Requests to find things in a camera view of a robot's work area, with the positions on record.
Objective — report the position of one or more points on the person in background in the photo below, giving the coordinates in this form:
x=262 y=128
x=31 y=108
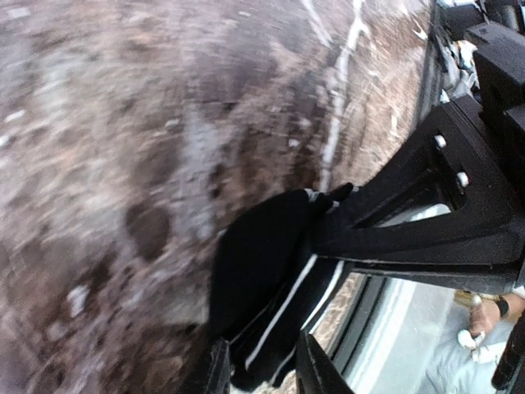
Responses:
x=475 y=335

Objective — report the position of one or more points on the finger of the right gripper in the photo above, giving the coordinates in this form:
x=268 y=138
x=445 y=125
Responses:
x=447 y=208

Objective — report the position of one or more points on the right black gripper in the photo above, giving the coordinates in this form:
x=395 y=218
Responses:
x=500 y=82

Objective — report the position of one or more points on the black white striped sock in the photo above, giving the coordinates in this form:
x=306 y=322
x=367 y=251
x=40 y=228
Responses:
x=268 y=284

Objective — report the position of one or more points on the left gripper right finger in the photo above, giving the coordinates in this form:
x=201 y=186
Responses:
x=315 y=373

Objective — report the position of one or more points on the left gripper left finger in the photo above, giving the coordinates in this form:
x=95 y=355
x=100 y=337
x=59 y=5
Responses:
x=213 y=370

